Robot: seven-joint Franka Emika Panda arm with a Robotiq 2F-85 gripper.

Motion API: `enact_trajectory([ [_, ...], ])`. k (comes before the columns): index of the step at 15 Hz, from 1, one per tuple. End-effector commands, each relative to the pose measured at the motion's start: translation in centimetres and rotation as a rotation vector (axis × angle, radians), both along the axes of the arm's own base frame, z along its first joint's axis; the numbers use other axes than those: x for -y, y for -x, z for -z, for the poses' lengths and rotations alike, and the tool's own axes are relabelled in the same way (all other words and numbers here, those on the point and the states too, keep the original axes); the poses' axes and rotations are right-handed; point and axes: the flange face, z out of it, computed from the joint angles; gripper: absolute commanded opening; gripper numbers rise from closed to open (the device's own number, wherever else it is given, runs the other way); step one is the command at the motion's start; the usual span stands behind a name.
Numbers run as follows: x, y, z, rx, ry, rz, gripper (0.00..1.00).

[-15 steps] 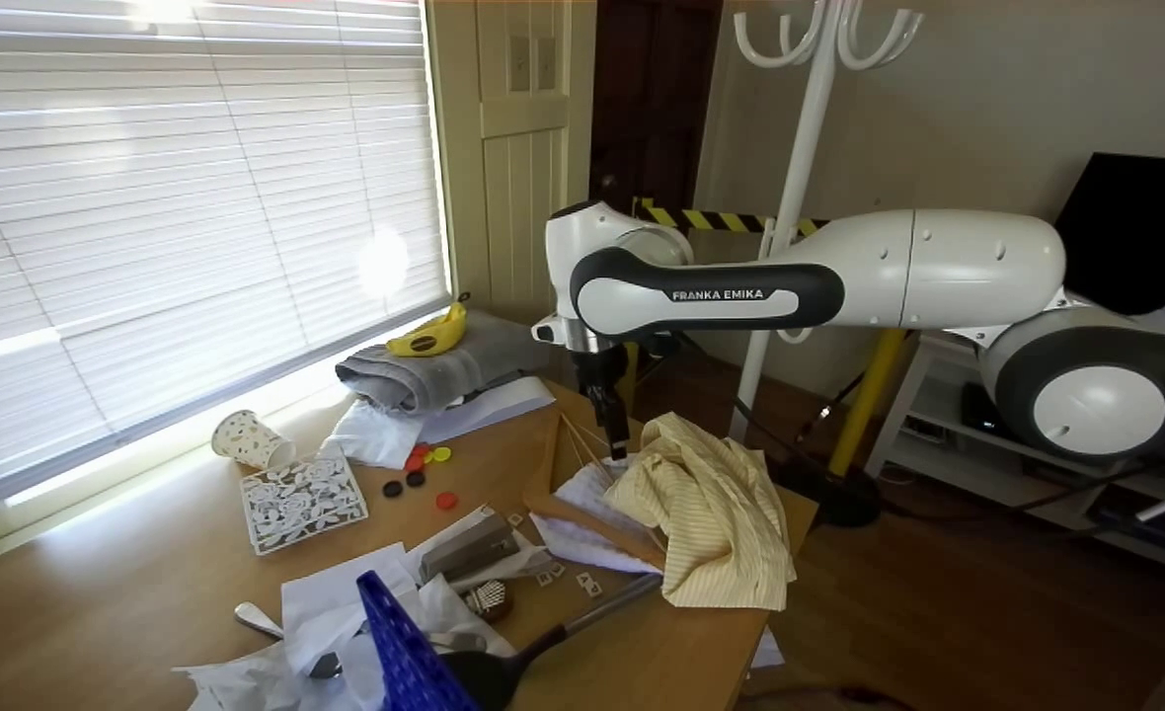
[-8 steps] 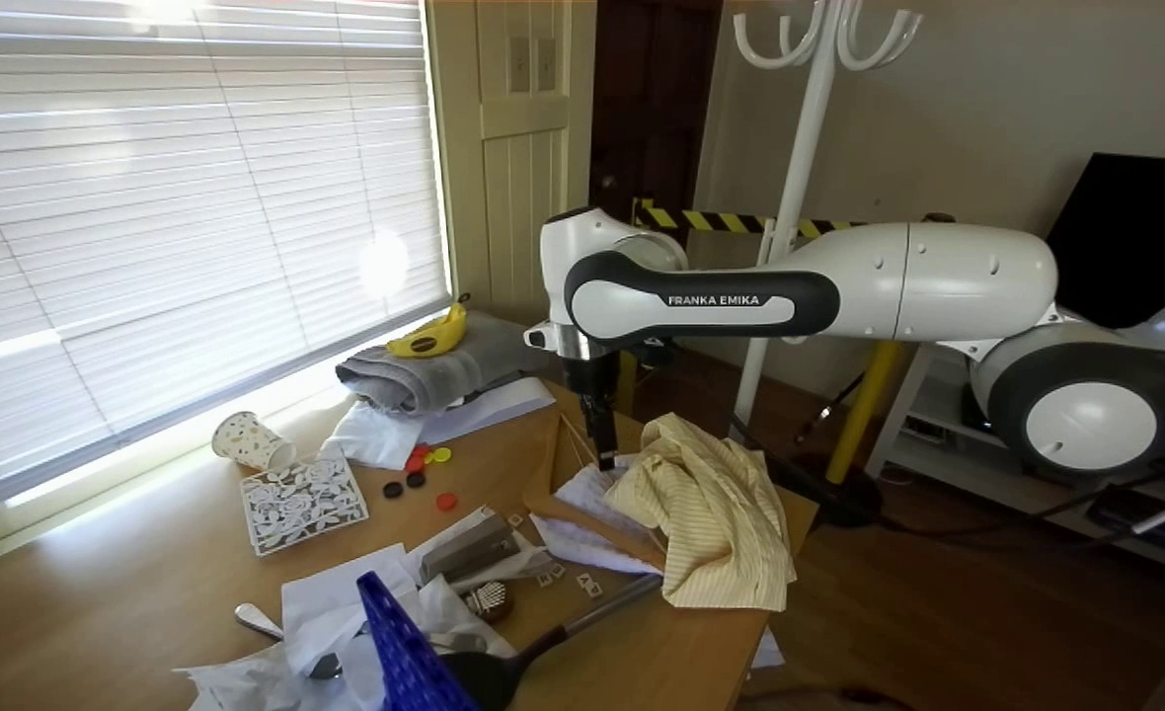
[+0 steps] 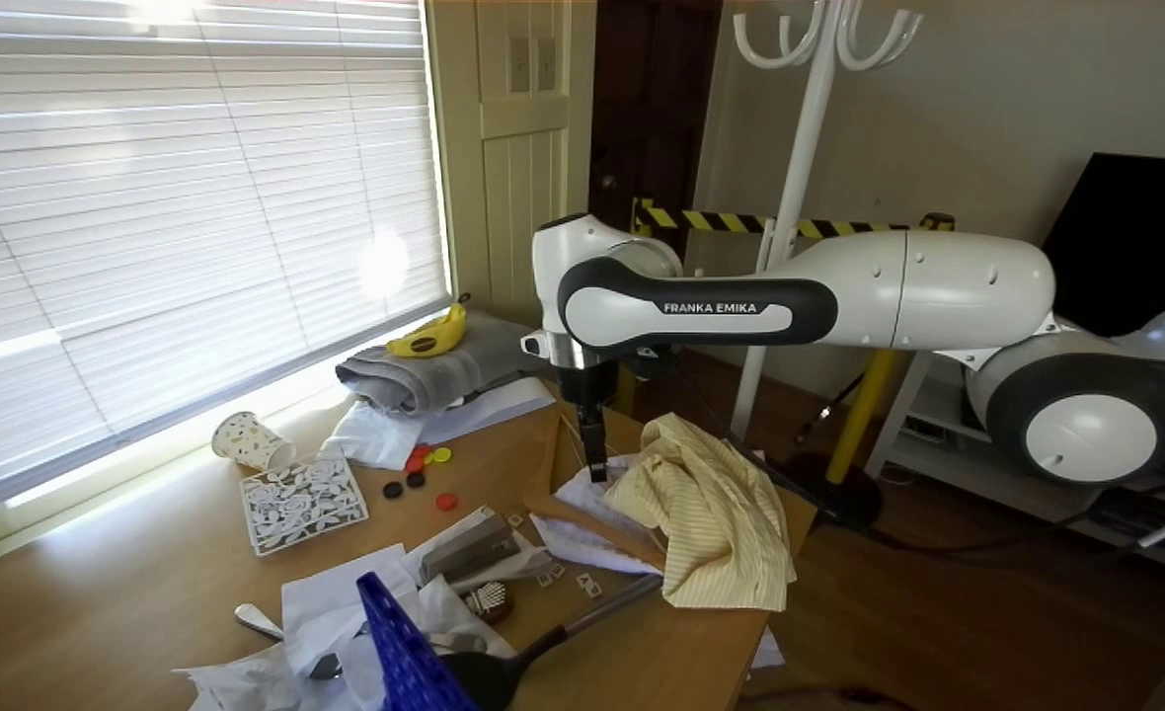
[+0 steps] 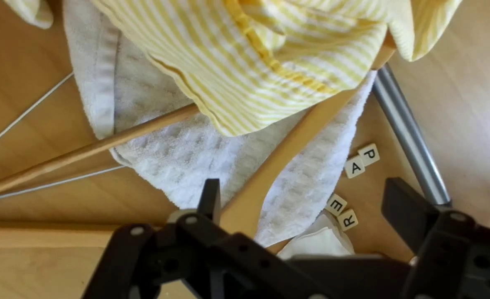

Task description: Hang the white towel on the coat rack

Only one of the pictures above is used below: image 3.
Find white paper sheets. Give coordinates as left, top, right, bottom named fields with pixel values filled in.
left=320, top=374, right=562, bottom=476

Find white coat rack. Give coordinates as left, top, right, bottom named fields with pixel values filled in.
left=722, top=0, right=930, bottom=451

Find grey metal object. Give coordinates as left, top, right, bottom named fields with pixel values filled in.
left=411, top=505, right=545, bottom=594

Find grey folded towel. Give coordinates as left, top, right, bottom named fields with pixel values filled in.
left=332, top=310, right=557, bottom=422

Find white television shelf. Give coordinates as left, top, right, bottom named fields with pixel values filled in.
left=869, top=348, right=1165, bottom=584

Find white patterned paper cup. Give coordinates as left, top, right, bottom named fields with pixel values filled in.
left=206, top=407, right=295, bottom=480

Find tray of white tiles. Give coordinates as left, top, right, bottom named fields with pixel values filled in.
left=236, top=451, right=375, bottom=561

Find wide white window blinds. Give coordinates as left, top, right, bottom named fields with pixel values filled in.
left=0, top=0, right=453, bottom=509

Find yellow striped cloth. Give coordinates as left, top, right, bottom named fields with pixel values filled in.
left=600, top=410, right=802, bottom=617

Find crumpled white paper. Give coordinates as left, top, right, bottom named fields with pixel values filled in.
left=173, top=536, right=524, bottom=711

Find yellow banana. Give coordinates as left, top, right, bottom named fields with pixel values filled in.
left=382, top=298, right=473, bottom=365

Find blue connect four grid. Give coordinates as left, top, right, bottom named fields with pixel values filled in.
left=352, top=569, right=483, bottom=711

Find dark brown door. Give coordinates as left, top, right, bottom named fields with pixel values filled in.
left=585, top=0, right=732, bottom=399

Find yellow black striped barrier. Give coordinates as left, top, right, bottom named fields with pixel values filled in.
left=612, top=193, right=959, bottom=530

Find black television screen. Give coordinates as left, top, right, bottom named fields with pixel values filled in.
left=1040, top=149, right=1165, bottom=340

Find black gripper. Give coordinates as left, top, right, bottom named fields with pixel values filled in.
left=569, top=348, right=629, bottom=488

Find white plastic spoon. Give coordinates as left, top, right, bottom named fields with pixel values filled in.
left=228, top=599, right=346, bottom=682

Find black spatula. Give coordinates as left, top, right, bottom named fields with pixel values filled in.
left=441, top=574, right=670, bottom=711

